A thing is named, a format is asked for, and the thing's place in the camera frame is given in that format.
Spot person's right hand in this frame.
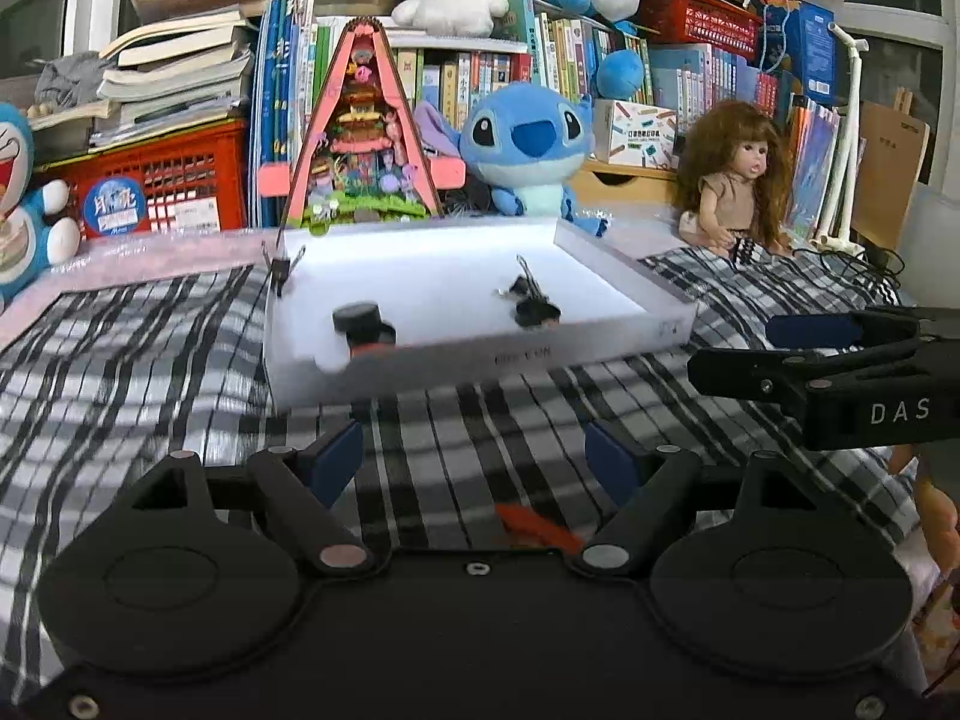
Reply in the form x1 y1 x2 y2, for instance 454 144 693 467
889 446 960 578

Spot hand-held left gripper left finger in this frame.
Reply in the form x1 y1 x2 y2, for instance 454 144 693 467
124 418 376 576

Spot red plastic crate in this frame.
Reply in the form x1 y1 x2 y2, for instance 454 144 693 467
37 120 250 241

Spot blue thin picture books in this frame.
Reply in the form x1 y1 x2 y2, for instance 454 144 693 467
251 0 316 230

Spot brown cardboard board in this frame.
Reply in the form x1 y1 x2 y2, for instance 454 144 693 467
851 101 931 252

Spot red hair clip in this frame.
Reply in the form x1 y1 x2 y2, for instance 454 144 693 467
495 502 586 552

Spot white cardboard box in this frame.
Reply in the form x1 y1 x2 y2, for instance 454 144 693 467
264 216 698 410

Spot red plastic basket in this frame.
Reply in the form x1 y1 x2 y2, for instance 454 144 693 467
637 0 770 61

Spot white lamp stand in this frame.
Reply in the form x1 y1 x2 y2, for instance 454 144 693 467
814 22 871 252

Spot leaning picture books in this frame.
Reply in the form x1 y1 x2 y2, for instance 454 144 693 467
784 94 845 241

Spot blue box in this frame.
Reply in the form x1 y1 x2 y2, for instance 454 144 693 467
750 0 837 106

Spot black white plaid blanket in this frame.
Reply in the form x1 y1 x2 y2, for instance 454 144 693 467
0 244 960 601

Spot row of colourful books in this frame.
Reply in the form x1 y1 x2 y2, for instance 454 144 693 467
315 0 796 166

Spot black cable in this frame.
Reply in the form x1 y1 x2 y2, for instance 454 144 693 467
791 244 912 301

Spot small black binder clip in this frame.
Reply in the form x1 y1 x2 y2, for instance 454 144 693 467
260 229 307 297

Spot black wire model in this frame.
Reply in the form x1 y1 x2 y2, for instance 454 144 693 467
442 184 500 218

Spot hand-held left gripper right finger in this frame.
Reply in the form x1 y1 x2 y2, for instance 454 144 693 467
574 420 818 578

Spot brown haired doll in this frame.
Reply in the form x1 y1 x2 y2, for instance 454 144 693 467
671 99 796 263

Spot black round disc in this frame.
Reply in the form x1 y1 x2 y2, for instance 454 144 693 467
332 302 397 350

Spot large black binder clip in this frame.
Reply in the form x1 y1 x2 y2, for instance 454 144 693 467
495 255 548 308

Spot blue alien plush toy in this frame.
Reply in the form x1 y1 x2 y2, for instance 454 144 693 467
412 82 612 237

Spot grey cloth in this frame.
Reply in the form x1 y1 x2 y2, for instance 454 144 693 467
34 52 113 110

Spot wooden drawer box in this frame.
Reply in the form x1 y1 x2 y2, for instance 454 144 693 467
574 157 687 207

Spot blue round plush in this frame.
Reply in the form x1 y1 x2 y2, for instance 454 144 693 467
595 49 646 100

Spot blue robot cat plush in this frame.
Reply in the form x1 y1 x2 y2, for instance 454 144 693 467
0 101 82 308

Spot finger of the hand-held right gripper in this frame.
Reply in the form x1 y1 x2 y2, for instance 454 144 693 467
765 306 960 352
688 340 931 421

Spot pink triangular miniature house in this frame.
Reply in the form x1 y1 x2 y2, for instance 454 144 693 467
255 15 466 237

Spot white pencil print carton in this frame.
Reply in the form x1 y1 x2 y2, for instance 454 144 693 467
592 99 680 167

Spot stack of open books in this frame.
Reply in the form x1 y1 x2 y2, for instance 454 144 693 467
94 0 271 147

